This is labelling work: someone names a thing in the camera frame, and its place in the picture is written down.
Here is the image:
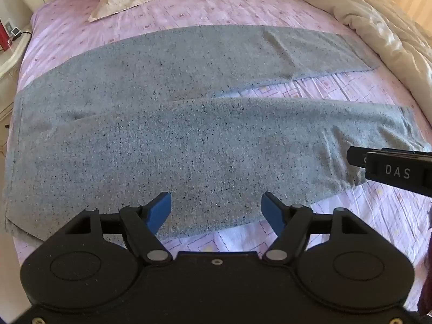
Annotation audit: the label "cream duvet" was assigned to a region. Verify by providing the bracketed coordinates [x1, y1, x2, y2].
[270, 0, 432, 123]

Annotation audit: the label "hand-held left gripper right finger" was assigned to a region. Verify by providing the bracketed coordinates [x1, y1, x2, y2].
[261, 192, 372, 266]

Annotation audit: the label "cream nightstand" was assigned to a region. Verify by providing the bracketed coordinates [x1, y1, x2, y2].
[0, 33, 33, 124]

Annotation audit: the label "grey speckled pants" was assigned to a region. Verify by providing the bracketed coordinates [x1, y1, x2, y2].
[2, 24, 424, 244]

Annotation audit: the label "dark red cloth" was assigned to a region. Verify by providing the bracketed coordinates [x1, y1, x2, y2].
[418, 275, 432, 315]

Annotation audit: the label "bed with pink sheet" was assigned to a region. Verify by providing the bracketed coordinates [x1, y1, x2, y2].
[13, 0, 432, 312]

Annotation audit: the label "red bottle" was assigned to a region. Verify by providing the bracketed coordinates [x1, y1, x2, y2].
[0, 20, 14, 52]

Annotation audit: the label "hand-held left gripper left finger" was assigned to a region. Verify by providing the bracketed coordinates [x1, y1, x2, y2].
[64, 192, 173, 266]

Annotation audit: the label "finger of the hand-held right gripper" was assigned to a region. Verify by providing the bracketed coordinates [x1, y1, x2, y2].
[347, 146, 432, 169]
[364, 152, 432, 197]

